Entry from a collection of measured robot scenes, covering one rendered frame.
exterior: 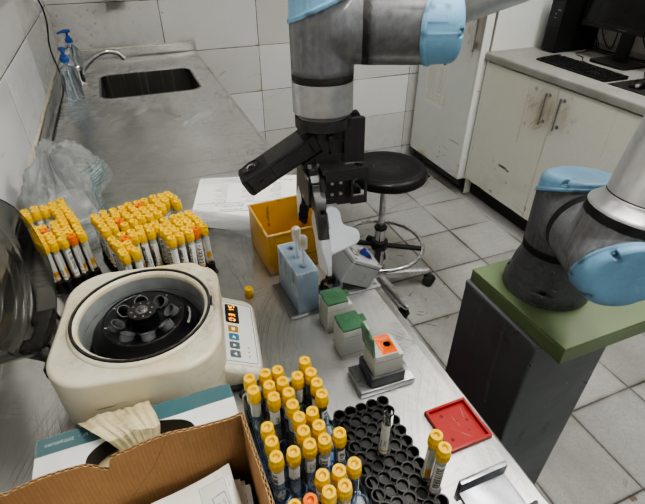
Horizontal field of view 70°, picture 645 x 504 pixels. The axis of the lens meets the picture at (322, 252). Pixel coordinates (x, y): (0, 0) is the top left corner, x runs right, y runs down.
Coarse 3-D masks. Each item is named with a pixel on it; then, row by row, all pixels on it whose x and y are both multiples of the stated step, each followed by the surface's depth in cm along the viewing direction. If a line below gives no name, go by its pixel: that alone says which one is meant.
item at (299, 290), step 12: (288, 252) 84; (300, 252) 84; (288, 264) 81; (300, 264) 81; (312, 264) 81; (288, 276) 83; (300, 276) 78; (312, 276) 80; (276, 288) 89; (288, 288) 85; (300, 288) 80; (312, 288) 81; (288, 300) 86; (300, 300) 81; (312, 300) 83; (288, 312) 84; (300, 312) 83; (312, 312) 84
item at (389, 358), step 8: (376, 336) 70; (384, 336) 70; (392, 336) 71; (376, 344) 68; (384, 344) 69; (392, 344) 68; (368, 352) 69; (376, 352) 67; (384, 352) 67; (392, 352) 67; (400, 352) 68; (368, 360) 70; (376, 360) 67; (384, 360) 67; (392, 360) 68; (400, 360) 69; (376, 368) 68; (384, 368) 68; (392, 368) 69; (400, 368) 70
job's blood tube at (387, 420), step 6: (390, 408) 56; (384, 414) 56; (390, 414) 57; (384, 420) 56; (390, 420) 56; (384, 426) 57; (390, 426) 57; (384, 432) 57; (390, 432) 58; (384, 438) 58; (384, 444) 59; (384, 450) 60
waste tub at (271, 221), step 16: (256, 208) 98; (272, 208) 100; (288, 208) 102; (256, 224) 94; (272, 224) 102; (288, 224) 104; (304, 224) 106; (256, 240) 98; (272, 240) 89; (288, 240) 90; (272, 256) 91; (272, 272) 93
